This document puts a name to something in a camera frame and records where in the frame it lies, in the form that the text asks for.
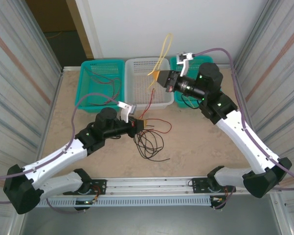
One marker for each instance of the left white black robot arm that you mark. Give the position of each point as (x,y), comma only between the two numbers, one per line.
(53,161)

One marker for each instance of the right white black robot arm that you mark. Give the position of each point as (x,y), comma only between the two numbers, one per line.
(244,142)

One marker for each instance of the teal plastic basket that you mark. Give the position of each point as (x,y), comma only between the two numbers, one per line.
(100,90)
(205,60)

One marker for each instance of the white plastic basket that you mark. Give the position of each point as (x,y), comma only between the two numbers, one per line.
(142,85)

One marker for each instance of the small controller board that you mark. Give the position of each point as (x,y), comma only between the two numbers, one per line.
(217,200)
(84,202)

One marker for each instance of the grey metal panel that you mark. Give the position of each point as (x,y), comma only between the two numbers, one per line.
(149,220)

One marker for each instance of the brown wooden door edge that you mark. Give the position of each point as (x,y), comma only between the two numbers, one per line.
(80,29)

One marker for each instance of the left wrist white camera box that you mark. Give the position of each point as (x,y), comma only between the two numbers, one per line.
(127,109)

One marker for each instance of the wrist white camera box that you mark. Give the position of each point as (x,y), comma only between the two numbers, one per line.
(127,109)
(183,58)

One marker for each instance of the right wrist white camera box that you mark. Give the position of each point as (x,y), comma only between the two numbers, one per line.
(183,58)

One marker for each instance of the aluminium table frame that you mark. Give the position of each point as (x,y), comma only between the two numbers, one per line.
(149,182)

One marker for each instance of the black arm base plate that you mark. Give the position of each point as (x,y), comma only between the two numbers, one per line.
(198,184)
(100,186)

